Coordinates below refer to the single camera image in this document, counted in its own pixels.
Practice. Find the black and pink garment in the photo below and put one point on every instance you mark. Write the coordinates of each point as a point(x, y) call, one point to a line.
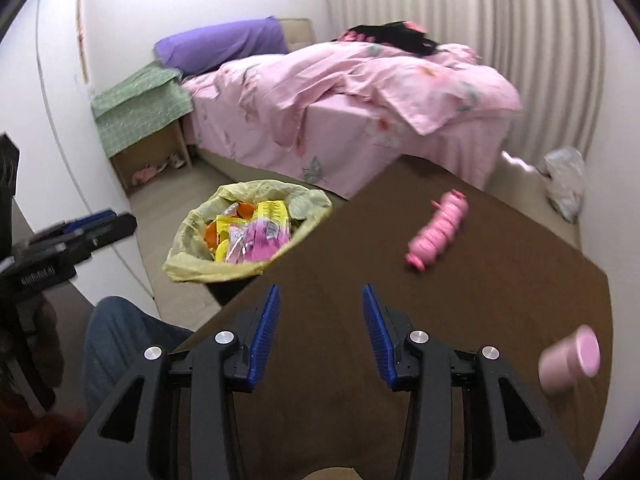
point(400, 35)

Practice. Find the pink bed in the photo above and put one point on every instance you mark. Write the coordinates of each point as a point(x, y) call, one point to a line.
point(350, 150)

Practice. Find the colourful wall poster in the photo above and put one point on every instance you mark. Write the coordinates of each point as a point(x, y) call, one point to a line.
point(82, 20)

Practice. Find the pink and white printed packet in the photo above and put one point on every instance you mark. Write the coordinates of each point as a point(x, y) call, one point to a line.
point(265, 242)

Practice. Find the white slipper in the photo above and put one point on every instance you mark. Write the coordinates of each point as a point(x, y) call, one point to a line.
point(176, 160)

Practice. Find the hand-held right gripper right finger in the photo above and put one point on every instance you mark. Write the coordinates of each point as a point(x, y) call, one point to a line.
point(375, 332)

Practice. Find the wooden nightstand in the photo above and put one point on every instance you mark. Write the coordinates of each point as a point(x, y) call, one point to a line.
point(180, 140)

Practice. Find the pink floral duvet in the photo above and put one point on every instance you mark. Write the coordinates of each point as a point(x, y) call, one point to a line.
point(380, 80)

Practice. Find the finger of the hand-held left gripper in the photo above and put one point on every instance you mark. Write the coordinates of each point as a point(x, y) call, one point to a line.
point(115, 230)
point(92, 218)

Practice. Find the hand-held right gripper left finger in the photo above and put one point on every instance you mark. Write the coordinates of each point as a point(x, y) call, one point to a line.
point(262, 330)

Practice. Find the beige headboard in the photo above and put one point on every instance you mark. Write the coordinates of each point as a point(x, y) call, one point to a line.
point(300, 35)

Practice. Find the person's leg in blue jeans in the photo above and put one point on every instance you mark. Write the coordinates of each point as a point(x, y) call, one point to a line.
point(130, 340)

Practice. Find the pink caterpillar toy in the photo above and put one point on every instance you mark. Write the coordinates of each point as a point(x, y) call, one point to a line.
point(437, 232)

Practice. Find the white pleated curtain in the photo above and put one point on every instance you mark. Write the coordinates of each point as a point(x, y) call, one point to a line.
point(525, 35)

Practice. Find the white plastic bag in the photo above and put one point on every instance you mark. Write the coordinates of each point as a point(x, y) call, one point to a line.
point(565, 185)

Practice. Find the person's brown fuzzy garment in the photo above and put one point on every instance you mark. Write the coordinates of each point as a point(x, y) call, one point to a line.
point(35, 440)

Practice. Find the yellow snack packet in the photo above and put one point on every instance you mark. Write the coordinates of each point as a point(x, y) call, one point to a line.
point(267, 212)

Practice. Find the small white cloth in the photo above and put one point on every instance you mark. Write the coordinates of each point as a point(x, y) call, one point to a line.
point(517, 161)

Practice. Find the black waste bin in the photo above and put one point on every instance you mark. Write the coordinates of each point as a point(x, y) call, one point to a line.
point(235, 287)

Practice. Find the pink slipper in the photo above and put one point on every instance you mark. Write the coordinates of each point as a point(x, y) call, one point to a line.
point(146, 174)

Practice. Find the green checked cloth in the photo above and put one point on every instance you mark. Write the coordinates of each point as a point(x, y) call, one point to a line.
point(140, 110)

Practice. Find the purple pillow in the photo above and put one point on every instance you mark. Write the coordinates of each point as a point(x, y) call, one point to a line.
point(220, 45)

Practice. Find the pink cup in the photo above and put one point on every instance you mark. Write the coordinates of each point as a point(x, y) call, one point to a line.
point(567, 360)

